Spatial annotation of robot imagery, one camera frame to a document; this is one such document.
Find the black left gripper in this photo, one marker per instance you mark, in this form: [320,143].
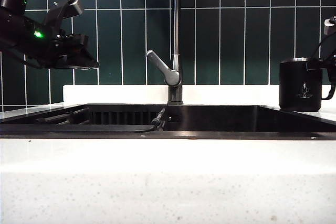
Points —
[50,51]

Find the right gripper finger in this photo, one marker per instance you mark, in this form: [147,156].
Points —
[314,65]
[332,69]

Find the black steel-rimmed coffee mug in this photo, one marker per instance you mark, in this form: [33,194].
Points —
[296,87]

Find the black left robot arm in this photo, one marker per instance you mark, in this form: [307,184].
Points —
[15,24]

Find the black sink drain rack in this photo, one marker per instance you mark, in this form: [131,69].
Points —
[105,128]

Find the gunmetal tall kitchen faucet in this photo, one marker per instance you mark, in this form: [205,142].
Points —
[176,24]

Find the black undermount kitchen sink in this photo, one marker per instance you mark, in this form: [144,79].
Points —
[223,122]

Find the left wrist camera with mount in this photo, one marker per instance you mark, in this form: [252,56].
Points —
[73,7]

